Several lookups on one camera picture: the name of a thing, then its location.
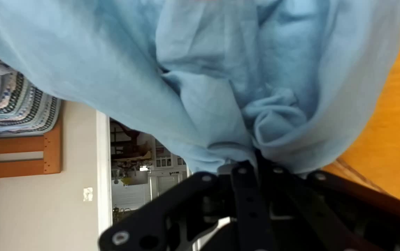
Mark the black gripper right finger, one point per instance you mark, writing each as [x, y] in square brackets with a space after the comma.
[337, 213]

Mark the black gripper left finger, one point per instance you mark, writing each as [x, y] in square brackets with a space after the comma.
[193, 208]

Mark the light blue cloth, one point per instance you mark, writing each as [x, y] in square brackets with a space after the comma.
[215, 81]

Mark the wooden roll-top desk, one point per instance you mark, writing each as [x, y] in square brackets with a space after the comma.
[390, 130]

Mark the patterned blanket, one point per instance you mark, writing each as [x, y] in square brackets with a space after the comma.
[23, 109]

